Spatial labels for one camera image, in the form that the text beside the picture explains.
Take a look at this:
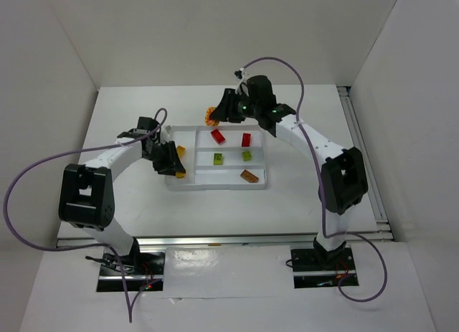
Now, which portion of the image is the red lego brick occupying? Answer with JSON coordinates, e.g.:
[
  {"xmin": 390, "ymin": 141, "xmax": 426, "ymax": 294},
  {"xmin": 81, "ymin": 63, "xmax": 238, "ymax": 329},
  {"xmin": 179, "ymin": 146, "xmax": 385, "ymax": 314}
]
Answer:
[
  {"xmin": 210, "ymin": 129, "xmax": 226, "ymax": 145},
  {"xmin": 241, "ymin": 133, "xmax": 252, "ymax": 148}
]

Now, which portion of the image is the lime green lego brick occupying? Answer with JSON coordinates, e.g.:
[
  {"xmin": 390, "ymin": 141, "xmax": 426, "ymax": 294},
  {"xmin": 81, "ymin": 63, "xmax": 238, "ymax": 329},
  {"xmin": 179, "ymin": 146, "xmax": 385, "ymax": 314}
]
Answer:
[
  {"xmin": 241, "ymin": 151, "xmax": 252, "ymax": 162},
  {"xmin": 213, "ymin": 153, "xmax": 224, "ymax": 166}
]

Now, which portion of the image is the brown lego brick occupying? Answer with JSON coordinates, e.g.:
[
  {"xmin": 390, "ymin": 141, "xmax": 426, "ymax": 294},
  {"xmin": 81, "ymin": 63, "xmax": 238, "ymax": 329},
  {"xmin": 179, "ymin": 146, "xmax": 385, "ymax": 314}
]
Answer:
[{"xmin": 240, "ymin": 170, "xmax": 259, "ymax": 184}]

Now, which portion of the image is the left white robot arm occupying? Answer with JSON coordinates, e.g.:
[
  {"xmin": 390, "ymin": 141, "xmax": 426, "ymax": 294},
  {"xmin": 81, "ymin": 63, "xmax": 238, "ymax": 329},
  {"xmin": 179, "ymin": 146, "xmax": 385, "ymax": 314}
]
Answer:
[{"xmin": 58, "ymin": 117, "xmax": 186, "ymax": 272}]

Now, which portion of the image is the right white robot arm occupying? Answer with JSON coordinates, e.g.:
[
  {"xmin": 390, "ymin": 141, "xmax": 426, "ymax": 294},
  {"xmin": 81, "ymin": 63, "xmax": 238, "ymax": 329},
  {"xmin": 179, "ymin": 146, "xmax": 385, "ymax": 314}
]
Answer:
[{"xmin": 210, "ymin": 75, "xmax": 368, "ymax": 263}]

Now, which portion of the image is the white compartment tray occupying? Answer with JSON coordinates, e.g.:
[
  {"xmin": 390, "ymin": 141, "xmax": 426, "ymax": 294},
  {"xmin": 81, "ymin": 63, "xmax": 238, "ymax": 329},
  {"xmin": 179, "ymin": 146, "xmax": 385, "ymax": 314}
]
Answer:
[{"xmin": 165, "ymin": 125, "xmax": 268, "ymax": 191}]

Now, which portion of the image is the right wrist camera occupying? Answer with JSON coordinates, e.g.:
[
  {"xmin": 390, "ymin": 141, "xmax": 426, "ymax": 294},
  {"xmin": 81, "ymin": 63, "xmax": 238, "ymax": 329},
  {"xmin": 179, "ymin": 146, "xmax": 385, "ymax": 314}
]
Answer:
[{"xmin": 234, "ymin": 67, "xmax": 248, "ymax": 95}]

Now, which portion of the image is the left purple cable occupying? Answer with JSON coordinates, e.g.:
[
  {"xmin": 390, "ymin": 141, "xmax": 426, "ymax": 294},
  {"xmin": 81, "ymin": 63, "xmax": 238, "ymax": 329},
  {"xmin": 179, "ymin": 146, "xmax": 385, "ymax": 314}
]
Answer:
[{"xmin": 2, "ymin": 107, "xmax": 169, "ymax": 324}]

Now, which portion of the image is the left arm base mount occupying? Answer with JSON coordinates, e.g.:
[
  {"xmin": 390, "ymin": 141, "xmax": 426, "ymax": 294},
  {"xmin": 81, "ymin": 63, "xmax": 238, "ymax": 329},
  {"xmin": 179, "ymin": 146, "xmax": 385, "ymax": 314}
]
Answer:
[{"xmin": 85, "ymin": 252, "xmax": 166, "ymax": 293}]

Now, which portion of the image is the aluminium front rail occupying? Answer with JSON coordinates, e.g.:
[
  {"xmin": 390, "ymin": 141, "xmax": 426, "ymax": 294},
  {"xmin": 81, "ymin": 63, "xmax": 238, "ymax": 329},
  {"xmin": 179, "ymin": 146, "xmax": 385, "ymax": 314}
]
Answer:
[{"xmin": 56, "ymin": 232, "xmax": 320, "ymax": 248}]

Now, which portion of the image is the aluminium side rail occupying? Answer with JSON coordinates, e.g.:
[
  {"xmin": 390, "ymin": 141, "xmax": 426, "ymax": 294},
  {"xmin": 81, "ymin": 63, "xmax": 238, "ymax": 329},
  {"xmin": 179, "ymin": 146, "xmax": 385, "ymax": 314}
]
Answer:
[{"xmin": 336, "ymin": 86, "xmax": 394, "ymax": 242}]

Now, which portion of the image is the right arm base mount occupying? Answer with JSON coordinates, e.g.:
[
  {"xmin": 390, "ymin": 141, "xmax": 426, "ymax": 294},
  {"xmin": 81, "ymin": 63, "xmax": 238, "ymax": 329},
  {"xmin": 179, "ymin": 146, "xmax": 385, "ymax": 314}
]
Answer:
[{"xmin": 285, "ymin": 242, "xmax": 359, "ymax": 289}]

